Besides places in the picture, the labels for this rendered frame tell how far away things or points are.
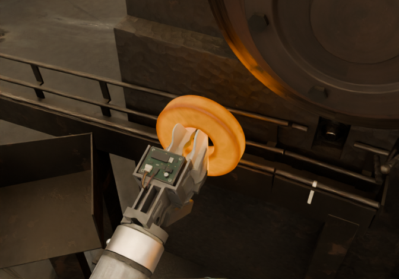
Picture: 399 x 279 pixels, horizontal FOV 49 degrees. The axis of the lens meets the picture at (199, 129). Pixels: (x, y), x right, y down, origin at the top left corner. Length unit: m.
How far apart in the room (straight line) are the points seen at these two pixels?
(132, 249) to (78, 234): 0.32
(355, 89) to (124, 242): 0.36
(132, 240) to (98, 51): 1.89
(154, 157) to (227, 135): 0.13
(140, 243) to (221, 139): 0.21
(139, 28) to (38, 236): 0.47
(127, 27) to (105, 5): 1.90
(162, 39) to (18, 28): 1.92
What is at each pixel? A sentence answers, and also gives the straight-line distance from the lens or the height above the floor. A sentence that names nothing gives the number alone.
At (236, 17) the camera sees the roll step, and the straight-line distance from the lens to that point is 0.65.
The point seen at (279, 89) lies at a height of 0.91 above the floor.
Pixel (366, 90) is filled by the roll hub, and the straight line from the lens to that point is 0.58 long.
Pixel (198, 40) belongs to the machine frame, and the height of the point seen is 0.87.
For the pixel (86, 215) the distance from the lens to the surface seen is 0.94.
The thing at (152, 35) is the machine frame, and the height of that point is 0.87.
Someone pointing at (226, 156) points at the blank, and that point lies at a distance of 0.73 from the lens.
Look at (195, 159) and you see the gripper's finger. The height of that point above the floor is 0.84.
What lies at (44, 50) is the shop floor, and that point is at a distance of 2.52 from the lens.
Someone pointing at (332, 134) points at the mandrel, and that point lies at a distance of 0.90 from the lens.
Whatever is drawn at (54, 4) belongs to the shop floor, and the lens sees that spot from 2.93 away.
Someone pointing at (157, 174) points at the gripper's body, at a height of 0.88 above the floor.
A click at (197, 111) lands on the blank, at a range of 0.69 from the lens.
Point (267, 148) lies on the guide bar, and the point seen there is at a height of 0.70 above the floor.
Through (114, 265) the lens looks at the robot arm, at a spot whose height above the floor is 0.83.
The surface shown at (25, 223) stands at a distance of 0.98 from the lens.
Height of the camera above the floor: 1.36
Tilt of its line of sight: 45 degrees down
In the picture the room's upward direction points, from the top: straight up
